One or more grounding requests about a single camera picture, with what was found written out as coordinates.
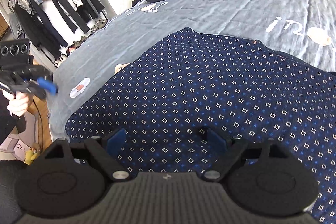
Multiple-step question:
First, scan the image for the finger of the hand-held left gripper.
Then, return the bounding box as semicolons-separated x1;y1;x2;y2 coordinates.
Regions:
29;66;53;80
24;78;58;100

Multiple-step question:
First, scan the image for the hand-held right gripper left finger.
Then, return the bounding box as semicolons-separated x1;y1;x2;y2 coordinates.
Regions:
42;128;130;182

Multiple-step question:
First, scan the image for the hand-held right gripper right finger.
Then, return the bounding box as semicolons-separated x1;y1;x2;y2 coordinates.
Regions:
202;127;292;182

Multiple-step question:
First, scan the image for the navy patterned pajama top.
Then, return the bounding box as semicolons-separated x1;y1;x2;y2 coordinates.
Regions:
65;27;336;224

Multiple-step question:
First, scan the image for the person's left forearm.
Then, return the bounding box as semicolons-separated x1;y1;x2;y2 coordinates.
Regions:
0;98;27;144

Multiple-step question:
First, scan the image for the black metal clothes rack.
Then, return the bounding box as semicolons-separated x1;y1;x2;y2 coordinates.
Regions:
8;0;108;68

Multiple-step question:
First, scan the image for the person's left hand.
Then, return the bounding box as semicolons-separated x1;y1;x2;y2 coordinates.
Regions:
7;93;30;118

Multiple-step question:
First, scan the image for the pink floor mat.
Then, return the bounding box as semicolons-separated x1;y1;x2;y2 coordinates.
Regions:
0;114;40;161

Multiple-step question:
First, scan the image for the yellow plush toy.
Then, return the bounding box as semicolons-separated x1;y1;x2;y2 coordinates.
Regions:
24;148;40;165

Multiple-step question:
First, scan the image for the person's dark clothing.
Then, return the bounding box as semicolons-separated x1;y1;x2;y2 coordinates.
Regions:
0;160;32;224

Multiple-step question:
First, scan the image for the black cable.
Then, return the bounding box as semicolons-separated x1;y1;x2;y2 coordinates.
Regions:
31;98;45;146

